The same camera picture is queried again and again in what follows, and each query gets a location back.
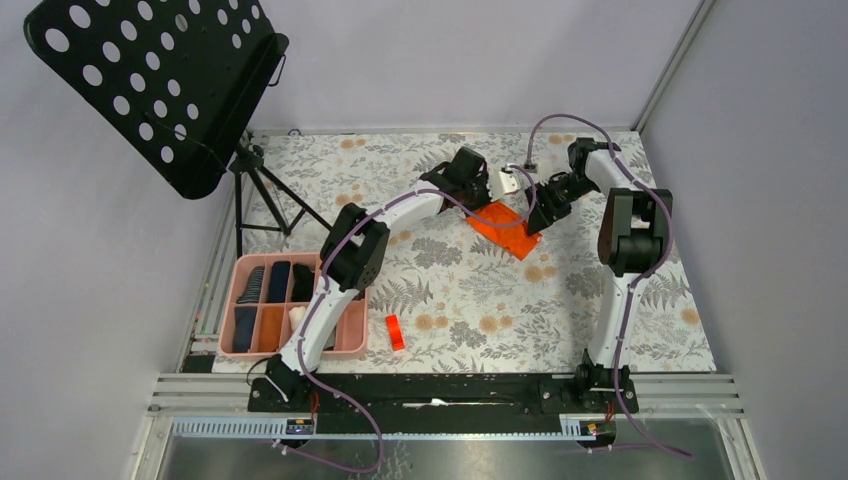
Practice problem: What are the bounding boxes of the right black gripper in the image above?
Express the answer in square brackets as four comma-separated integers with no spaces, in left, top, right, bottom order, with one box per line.
[524,174,597,238]

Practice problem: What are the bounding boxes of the orange underwear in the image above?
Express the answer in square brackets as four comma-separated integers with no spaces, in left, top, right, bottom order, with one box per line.
[466,202,542,260]

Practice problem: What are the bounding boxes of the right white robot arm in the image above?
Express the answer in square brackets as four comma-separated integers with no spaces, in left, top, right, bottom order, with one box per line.
[526,137,673,412]

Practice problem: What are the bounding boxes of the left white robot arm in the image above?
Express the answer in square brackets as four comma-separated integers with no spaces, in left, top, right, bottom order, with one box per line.
[265,147,491,411]

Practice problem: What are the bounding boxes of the floral tablecloth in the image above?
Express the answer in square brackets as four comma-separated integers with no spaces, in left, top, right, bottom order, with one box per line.
[210,131,718,376]

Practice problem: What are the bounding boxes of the small red block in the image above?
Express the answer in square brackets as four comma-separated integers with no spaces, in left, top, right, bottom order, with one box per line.
[386,314,406,352]

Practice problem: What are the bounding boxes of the black rolled cloth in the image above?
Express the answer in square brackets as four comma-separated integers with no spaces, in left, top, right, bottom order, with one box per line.
[290,263,315,303]

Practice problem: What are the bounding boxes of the pink rolled cloth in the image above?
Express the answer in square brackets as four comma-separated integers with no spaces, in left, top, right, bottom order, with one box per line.
[288,305,307,334]

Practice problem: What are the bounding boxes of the navy rolled cloth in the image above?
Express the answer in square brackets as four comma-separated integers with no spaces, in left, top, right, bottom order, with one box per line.
[267,261,291,303]

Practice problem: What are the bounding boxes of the pink divided storage tray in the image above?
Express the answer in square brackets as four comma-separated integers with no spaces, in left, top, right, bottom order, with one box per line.
[217,250,370,361]

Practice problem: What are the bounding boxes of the orange rolled cloth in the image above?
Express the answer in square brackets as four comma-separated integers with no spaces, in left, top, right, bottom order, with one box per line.
[257,306,285,352]

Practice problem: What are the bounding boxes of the striped dark rolled cloth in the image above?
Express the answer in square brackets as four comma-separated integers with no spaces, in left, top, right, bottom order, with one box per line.
[236,266,265,304]

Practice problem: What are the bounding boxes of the blue rolled cloth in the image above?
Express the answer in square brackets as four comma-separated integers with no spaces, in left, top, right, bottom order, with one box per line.
[232,306,257,354]

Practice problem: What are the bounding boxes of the black perforated music stand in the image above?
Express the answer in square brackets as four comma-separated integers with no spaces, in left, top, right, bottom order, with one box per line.
[21,0,333,256]

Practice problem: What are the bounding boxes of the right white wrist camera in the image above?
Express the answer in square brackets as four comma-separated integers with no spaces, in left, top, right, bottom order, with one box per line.
[522,159,540,174]

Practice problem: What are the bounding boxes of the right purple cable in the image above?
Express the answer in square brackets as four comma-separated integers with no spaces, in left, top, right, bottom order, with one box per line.
[524,113,694,460]

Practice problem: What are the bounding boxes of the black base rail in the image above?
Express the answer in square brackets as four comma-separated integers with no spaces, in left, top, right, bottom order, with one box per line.
[247,373,639,436]

